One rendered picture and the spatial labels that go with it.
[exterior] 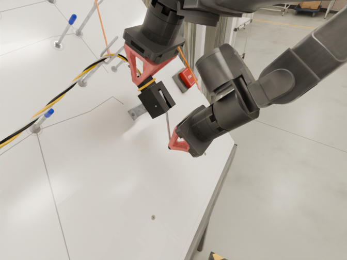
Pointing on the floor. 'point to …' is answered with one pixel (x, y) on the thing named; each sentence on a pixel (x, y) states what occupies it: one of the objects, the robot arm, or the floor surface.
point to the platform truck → (306, 10)
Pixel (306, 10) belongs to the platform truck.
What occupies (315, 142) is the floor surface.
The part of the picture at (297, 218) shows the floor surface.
